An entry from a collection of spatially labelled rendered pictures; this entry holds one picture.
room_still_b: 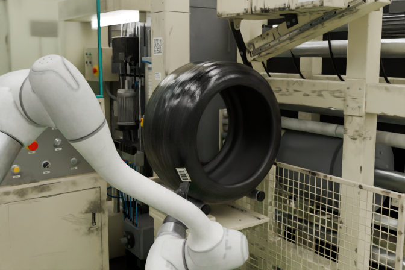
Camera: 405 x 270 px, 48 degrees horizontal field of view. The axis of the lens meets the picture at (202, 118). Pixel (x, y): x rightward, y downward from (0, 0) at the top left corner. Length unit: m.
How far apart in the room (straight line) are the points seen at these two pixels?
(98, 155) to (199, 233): 0.33
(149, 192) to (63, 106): 0.30
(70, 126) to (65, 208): 1.22
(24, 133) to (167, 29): 1.01
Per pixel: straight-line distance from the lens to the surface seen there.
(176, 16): 1.98
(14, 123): 1.10
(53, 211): 2.20
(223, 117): 2.30
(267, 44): 2.02
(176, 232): 1.35
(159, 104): 1.67
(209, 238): 1.20
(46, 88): 0.99
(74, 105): 1.00
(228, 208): 2.02
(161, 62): 1.97
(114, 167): 1.10
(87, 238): 2.30
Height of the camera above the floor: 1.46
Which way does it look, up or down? 8 degrees down
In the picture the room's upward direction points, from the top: straight up
